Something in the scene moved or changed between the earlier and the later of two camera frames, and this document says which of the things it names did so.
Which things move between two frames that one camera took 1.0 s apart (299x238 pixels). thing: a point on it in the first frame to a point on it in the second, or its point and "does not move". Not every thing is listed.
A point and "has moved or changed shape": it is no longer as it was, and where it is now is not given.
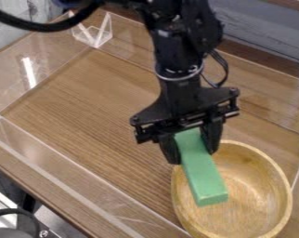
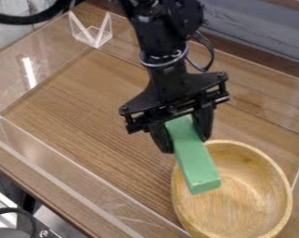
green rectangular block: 201,168 has moved or changed shape
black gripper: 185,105 to 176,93
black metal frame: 53,224 does not move
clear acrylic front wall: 95,205 does not move
